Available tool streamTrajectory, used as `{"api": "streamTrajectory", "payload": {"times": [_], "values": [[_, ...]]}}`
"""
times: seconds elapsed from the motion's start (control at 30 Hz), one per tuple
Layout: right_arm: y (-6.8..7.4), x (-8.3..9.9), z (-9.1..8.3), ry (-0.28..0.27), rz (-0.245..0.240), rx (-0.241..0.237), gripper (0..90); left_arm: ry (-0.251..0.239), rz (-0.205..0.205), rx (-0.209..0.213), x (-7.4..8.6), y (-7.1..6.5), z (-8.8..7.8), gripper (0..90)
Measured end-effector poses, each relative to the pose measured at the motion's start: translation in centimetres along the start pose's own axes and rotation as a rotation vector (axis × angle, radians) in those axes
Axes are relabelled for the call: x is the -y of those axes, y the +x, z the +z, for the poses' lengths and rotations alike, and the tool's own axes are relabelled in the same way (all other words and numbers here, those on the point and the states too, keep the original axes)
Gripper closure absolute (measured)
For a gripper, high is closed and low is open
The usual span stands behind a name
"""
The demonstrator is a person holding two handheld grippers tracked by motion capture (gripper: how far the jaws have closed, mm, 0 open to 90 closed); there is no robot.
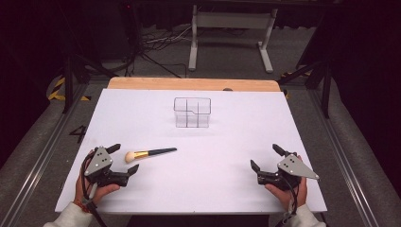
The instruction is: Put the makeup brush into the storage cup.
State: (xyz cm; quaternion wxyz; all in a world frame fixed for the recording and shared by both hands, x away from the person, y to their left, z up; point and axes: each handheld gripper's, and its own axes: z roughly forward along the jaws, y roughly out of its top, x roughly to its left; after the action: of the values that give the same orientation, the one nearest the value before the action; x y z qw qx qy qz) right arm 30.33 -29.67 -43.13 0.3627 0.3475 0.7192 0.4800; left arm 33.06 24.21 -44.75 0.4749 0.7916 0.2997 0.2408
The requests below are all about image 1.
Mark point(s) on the black metal stand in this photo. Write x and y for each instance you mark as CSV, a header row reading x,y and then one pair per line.
x,y
68,85
326,91

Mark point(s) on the white metal desk frame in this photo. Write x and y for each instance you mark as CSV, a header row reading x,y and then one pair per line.
x,y
231,20

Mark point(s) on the aluminium floor rail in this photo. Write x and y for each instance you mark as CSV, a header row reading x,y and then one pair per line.
x,y
343,157
34,167

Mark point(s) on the person's left hand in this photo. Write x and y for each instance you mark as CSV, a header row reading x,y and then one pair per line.
x,y
101,193

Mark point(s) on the person's right hand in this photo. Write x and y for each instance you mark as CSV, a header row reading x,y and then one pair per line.
x,y
285,197

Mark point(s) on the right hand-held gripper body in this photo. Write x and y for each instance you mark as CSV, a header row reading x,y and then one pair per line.
x,y
293,167

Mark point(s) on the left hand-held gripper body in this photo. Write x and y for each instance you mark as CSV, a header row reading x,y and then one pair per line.
x,y
98,162

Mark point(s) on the orange wrist band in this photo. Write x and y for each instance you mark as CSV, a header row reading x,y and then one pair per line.
x,y
81,206

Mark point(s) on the clear plastic divided organizer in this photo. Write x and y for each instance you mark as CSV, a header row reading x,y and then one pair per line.
x,y
192,112

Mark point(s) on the white table cover board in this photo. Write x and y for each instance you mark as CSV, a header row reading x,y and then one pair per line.
x,y
201,183

